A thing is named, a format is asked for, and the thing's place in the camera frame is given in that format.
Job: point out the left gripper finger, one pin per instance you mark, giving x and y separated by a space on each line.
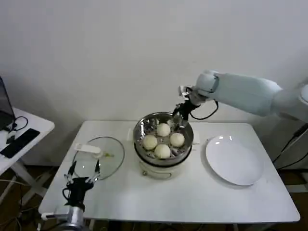
70 173
95 173

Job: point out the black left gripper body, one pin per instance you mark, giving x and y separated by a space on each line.
77 190

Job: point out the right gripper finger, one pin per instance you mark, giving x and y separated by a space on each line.
184 121
176 111

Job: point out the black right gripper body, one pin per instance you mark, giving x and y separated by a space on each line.
188 106

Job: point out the white steamed bun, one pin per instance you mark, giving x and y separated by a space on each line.
177 139
162 151
163 130
149 142

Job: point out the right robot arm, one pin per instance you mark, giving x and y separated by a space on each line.
240 91

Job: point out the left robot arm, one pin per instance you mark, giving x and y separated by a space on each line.
75 219

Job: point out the steel perforated steamer basket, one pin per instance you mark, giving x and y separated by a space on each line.
188 134

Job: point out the white electric cooker pot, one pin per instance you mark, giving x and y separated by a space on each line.
158 172

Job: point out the flat black keyboard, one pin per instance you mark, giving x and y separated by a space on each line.
20 142

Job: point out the white side table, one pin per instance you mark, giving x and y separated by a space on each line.
36 122

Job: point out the white round plate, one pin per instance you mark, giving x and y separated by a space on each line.
233 161

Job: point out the small black adapter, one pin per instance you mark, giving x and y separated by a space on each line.
10 139

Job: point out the dark laptop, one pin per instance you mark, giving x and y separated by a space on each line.
4 108

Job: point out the grey equipment cabinet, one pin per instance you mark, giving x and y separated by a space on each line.
298 149

